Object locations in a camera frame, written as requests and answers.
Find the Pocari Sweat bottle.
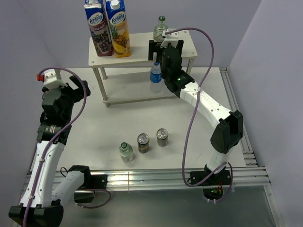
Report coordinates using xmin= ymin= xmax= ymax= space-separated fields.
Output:
xmin=150 ymin=62 xmax=162 ymax=94
xmin=163 ymin=87 xmax=174 ymax=96

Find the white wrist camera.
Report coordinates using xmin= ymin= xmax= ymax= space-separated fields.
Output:
xmin=160 ymin=29 xmax=179 ymax=48
xmin=36 ymin=69 xmax=67 ymax=89

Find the grape juice carton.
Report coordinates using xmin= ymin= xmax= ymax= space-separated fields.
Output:
xmin=84 ymin=0 xmax=114 ymax=57

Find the pineapple juice carton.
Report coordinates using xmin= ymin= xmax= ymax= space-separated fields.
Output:
xmin=106 ymin=0 xmax=131 ymax=58

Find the dark can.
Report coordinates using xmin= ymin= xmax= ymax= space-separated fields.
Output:
xmin=156 ymin=128 xmax=169 ymax=147
xmin=137 ymin=133 xmax=150 ymax=154

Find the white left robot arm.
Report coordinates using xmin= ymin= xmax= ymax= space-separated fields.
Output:
xmin=9 ymin=76 xmax=95 ymax=227

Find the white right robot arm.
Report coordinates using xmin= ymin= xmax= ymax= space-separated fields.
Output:
xmin=148 ymin=40 xmax=243 ymax=187

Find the dark can right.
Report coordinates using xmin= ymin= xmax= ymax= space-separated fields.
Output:
xmin=156 ymin=128 xmax=169 ymax=147

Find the beige two-tier shelf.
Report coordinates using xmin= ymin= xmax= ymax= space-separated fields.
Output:
xmin=88 ymin=29 xmax=198 ymax=108

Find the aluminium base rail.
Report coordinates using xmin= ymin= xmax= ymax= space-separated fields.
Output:
xmin=91 ymin=167 xmax=271 ymax=192

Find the dark can left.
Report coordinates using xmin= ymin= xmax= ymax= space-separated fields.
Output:
xmin=137 ymin=133 xmax=150 ymax=154

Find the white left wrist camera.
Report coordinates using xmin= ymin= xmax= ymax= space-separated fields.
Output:
xmin=36 ymin=69 xmax=67 ymax=89

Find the chang soda bottle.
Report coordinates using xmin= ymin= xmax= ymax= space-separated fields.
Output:
xmin=153 ymin=16 xmax=168 ymax=42
xmin=119 ymin=142 xmax=134 ymax=162

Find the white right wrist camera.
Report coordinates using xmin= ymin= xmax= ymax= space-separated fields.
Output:
xmin=160 ymin=29 xmax=179 ymax=48

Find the Chang soda bottle front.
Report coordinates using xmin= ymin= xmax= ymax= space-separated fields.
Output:
xmin=119 ymin=142 xmax=134 ymax=162

